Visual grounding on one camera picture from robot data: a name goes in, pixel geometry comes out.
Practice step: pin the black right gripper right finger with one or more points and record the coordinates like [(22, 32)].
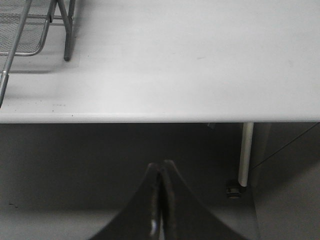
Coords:
[(184, 217)]

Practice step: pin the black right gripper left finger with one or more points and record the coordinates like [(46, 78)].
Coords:
[(141, 218)]

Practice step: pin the black table foot caster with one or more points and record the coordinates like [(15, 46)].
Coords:
[(234, 190)]

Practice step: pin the white table leg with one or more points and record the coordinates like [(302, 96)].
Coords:
[(245, 153)]

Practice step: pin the grey metal rack frame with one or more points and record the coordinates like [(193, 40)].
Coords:
[(67, 17)]

